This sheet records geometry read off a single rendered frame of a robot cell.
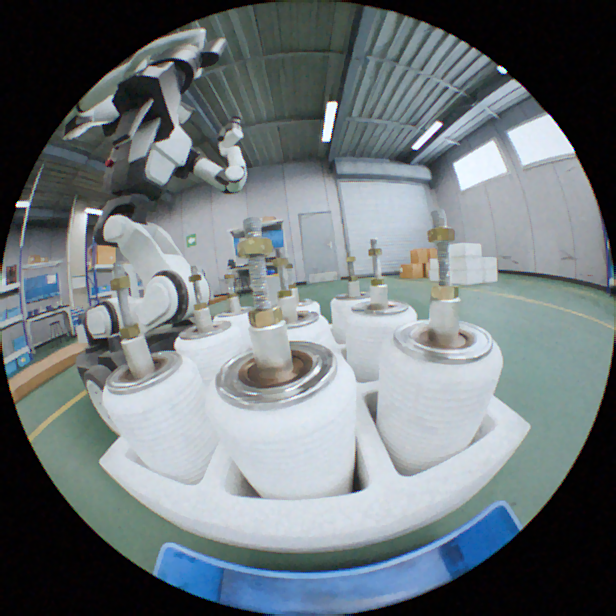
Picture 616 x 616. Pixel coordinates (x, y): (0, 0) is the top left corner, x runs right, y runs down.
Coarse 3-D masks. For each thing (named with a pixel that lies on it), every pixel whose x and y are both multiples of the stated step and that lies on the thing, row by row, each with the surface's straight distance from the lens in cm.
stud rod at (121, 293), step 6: (114, 264) 17; (120, 264) 17; (114, 270) 17; (120, 270) 17; (114, 276) 17; (120, 276) 17; (120, 294) 17; (126, 294) 17; (120, 300) 17; (126, 300) 17; (120, 306) 17; (126, 306) 17; (120, 312) 17; (126, 312) 17; (126, 318) 17; (126, 324) 17; (132, 324) 17
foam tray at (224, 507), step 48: (480, 432) 22; (144, 480) 19; (240, 480) 18; (384, 480) 14; (432, 480) 14; (480, 480) 19; (192, 528) 25; (240, 528) 14; (288, 528) 13; (336, 528) 13; (384, 528) 15
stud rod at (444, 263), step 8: (432, 216) 14; (440, 216) 14; (440, 224) 13; (440, 248) 13; (448, 248) 13; (440, 256) 13; (448, 256) 13; (440, 264) 13; (448, 264) 13; (440, 272) 13; (448, 272) 13; (440, 280) 13; (448, 280) 13
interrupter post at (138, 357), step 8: (128, 344) 16; (136, 344) 16; (144, 344) 17; (128, 352) 17; (136, 352) 17; (144, 352) 17; (128, 360) 17; (136, 360) 17; (144, 360) 17; (136, 368) 17; (144, 368) 17; (152, 368) 17; (136, 376) 17
